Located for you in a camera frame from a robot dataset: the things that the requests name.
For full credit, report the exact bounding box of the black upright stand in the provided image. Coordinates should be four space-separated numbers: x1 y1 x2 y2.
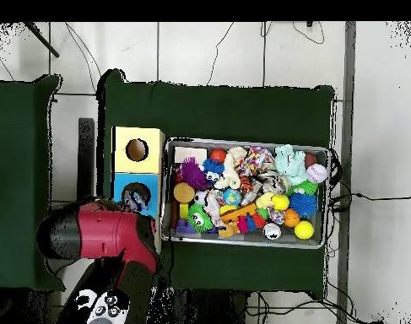
76 117 95 203

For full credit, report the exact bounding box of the blue spiky ball with eyes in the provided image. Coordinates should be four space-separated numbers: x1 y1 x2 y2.
201 158 225 186

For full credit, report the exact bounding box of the dark green table cloth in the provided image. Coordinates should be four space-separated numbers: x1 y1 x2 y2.
95 68 336 298

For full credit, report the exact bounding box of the yellow ball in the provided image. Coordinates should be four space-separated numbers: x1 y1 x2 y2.
294 220 315 240

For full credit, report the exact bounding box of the white baseball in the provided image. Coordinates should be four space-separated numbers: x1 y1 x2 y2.
305 163 328 184

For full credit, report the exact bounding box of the smooth orange ball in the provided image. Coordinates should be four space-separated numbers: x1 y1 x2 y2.
209 148 228 165

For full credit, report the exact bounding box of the green spiky ball with eyes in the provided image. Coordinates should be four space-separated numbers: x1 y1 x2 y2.
187 202 215 234

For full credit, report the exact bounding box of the green covered side table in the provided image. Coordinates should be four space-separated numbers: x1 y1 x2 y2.
0 74 66 292

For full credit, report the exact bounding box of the purple spiky ball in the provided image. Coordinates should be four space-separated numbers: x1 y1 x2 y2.
178 156 211 192

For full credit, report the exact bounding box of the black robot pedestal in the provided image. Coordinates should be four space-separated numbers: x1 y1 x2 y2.
167 288 251 324

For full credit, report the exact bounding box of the small soccer ball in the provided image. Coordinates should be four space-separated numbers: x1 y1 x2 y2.
192 189 208 206

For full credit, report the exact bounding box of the shallow mesh bin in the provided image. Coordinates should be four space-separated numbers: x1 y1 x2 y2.
159 136 331 250

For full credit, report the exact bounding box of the mint green cloth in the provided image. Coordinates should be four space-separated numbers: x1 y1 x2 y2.
273 143 309 186

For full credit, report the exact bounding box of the black tripod leg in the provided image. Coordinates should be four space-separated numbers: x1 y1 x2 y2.
24 21 61 58

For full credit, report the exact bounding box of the black power cable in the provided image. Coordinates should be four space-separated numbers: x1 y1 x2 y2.
327 192 411 212

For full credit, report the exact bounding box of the globe print ball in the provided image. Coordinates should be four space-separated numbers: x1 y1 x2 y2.
222 187 243 207

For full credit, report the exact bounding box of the wooden box with three holes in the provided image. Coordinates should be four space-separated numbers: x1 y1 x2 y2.
111 126 166 254

